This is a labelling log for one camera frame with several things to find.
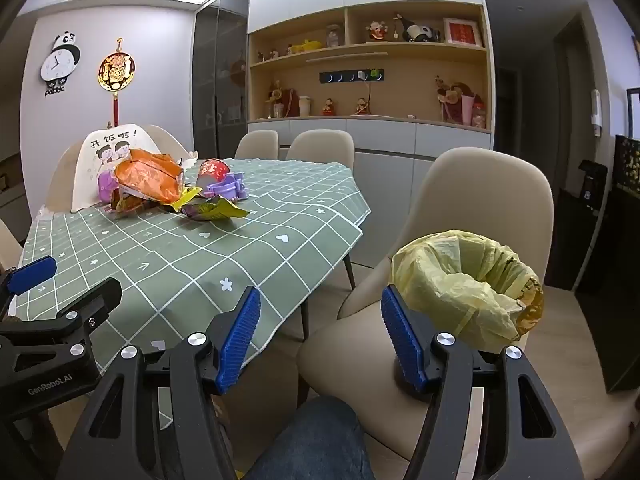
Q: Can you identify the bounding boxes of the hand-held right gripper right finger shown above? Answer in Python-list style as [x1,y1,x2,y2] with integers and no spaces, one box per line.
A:
[380,284,586,480]

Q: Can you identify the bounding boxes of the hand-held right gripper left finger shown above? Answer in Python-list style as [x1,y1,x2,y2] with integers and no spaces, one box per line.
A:
[54,286,263,480]

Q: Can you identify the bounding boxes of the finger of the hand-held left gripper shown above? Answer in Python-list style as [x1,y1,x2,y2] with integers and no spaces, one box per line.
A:
[0,276,124,376]
[0,255,57,313]

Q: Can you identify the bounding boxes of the bin with yellow liner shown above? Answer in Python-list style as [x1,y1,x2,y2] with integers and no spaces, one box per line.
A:
[391,230,545,391]

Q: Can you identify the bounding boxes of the red snack bag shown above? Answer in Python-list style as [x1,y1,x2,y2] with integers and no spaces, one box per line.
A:
[197,158,233,186]

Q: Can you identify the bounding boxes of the beige dining chair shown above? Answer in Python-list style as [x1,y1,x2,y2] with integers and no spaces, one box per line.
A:
[0,217,23,271]
[234,130,280,161]
[296,146,601,480]
[285,129,356,163]

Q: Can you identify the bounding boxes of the green checked tablecloth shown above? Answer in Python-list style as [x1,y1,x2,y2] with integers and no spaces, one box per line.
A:
[9,157,372,378]

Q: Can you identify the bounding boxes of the brown crumpled snack wrapper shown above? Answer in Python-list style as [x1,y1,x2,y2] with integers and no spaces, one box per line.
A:
[107,187,173,218]

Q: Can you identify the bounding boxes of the purple square box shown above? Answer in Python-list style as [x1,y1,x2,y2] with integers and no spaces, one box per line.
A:
[97,169,121,201]

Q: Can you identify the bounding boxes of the person's jeans leg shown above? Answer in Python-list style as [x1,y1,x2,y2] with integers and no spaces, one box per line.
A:
[247,396,376,480]

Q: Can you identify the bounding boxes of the yellow chip bag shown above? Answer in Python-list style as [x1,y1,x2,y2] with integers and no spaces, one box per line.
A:
[172,187,249,222]

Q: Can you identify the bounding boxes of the orange snack bag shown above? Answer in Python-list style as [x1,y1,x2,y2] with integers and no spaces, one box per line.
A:
[114,148,187,206]

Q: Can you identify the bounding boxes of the white printed food cover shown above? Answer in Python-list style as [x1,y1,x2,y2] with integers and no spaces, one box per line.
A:
[46,124,201,213]

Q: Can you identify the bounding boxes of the purple plastic toy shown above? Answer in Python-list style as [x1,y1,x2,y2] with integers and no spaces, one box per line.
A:
[202,172,249,201]

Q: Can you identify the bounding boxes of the grey lower cabinet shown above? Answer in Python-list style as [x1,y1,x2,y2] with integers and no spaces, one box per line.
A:
[245,116,493,268]

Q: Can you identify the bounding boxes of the red gold hanging ornament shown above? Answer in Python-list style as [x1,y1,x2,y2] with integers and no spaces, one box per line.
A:
[96,37,136,126]

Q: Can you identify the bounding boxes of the black cabinet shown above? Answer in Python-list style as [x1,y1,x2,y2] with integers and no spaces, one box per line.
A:
[602,187,640,395]

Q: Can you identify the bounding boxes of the gold figure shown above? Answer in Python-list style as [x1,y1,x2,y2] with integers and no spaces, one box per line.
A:
[265,80,298,120]

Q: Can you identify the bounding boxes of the black appliance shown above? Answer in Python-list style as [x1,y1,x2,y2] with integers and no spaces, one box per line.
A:
[577,159,608,216]

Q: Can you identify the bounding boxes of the wooden shelf unit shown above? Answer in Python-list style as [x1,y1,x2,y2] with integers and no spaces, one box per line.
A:
[246,2,493,133]

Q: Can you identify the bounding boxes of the dark glass cabinet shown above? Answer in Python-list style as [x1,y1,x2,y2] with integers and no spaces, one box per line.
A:
[192,0,251,146]

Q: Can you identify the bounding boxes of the black power strip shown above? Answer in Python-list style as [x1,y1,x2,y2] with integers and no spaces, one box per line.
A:
[320,71,386,84]

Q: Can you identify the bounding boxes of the panda plush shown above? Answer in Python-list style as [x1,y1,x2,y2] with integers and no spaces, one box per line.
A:
[392,12,441,43]

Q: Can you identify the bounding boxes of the red framed picture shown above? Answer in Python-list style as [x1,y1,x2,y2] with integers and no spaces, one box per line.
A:
[442,16,483,47]

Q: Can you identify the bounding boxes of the panda wall clock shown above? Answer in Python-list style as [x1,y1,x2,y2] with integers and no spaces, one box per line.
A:
[39,31,82,98]

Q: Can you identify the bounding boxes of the white wall intercom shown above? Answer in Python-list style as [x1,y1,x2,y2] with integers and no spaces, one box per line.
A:
[590,88,603,137]

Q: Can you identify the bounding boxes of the wall control panel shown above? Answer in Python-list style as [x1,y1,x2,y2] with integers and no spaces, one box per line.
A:
[626,87,640,138]

